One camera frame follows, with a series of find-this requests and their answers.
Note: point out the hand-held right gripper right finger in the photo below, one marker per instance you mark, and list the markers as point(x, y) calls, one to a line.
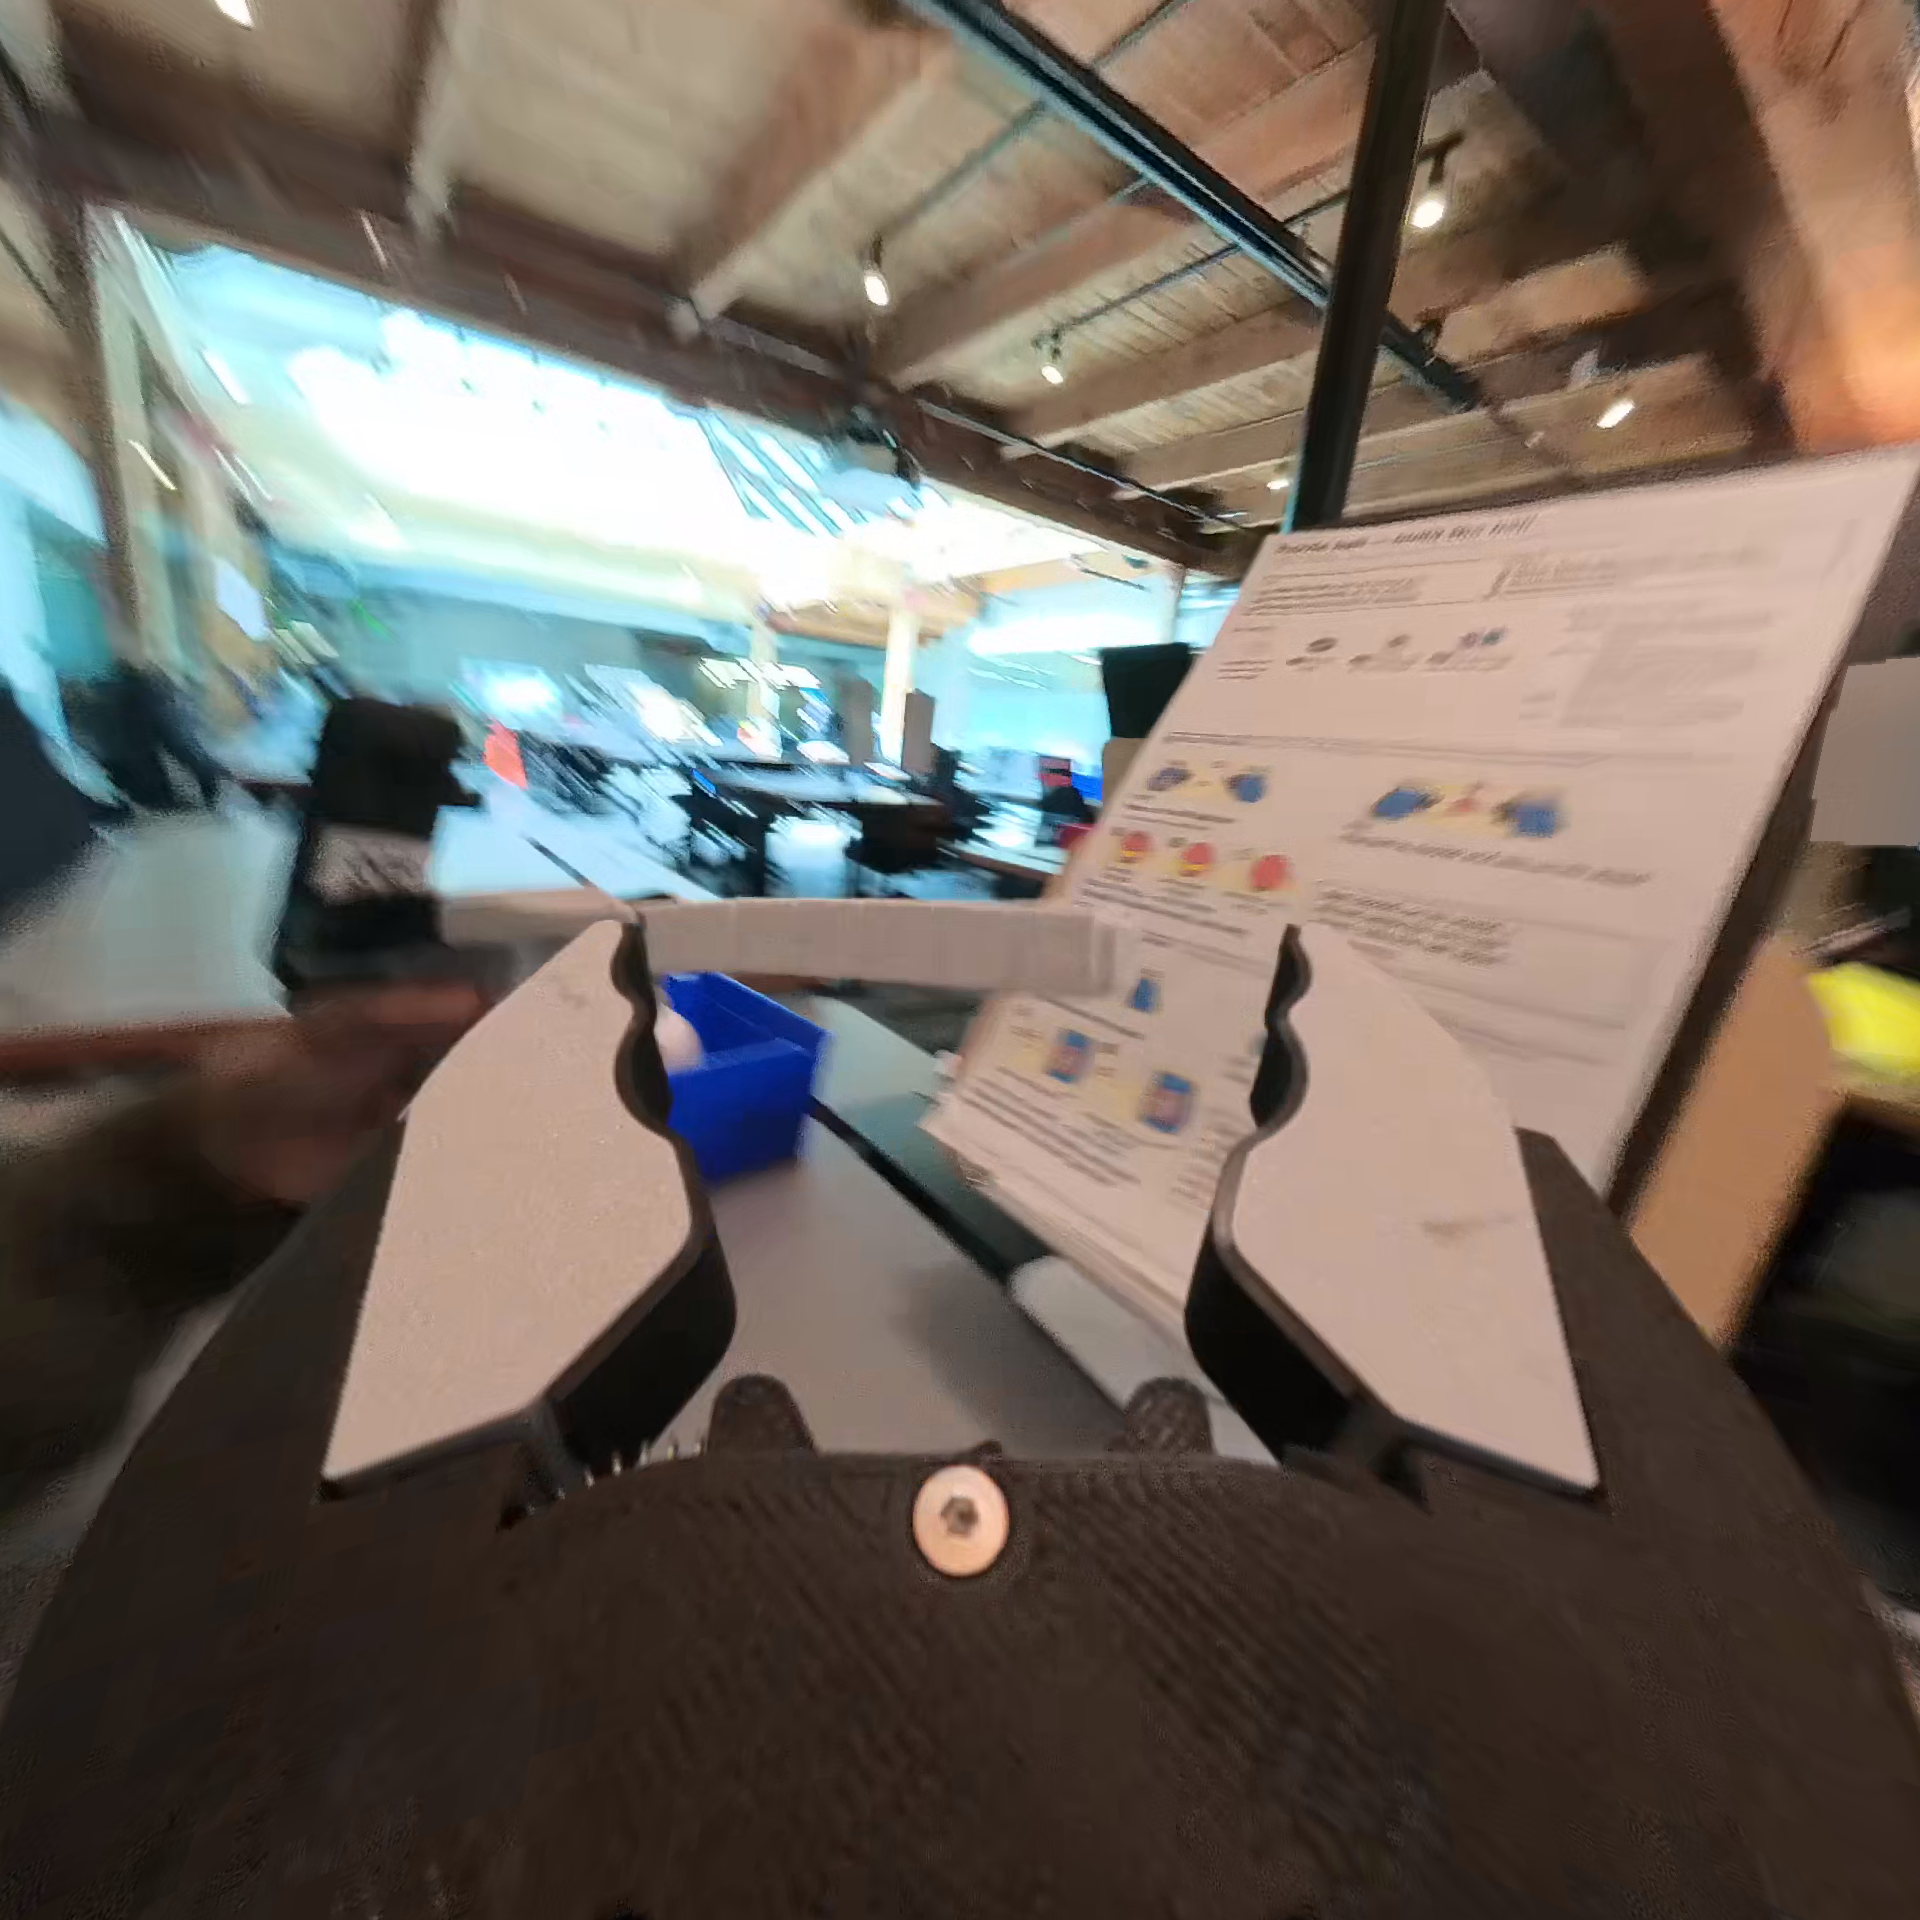
point(1395, 1231)

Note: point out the black monitor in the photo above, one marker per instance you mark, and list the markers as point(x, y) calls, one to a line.
point(1146, 691)

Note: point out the white block bar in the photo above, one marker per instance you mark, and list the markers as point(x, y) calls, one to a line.
point(900, 949)

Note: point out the person's left hand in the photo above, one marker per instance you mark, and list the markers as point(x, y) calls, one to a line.
point(329, 1088)

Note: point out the yellow bin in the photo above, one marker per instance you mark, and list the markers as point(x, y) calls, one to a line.
point(1868, 1037)

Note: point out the brown cardboard box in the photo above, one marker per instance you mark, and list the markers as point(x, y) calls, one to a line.
point(1739, 1141)

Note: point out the white ball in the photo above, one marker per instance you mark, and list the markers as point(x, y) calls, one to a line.
point(680, 1038)

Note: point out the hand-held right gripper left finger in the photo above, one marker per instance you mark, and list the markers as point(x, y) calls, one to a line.
point(523, 1200)

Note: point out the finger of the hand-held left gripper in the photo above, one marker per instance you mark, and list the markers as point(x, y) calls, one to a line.
point(532, 919)

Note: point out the black pole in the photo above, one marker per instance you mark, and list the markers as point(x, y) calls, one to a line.
point(1358, 270)

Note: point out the blue plastic bin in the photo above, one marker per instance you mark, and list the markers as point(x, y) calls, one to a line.
point(749, 1080)

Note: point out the instruction sheet board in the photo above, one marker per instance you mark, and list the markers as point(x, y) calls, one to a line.
point(1499, 780)

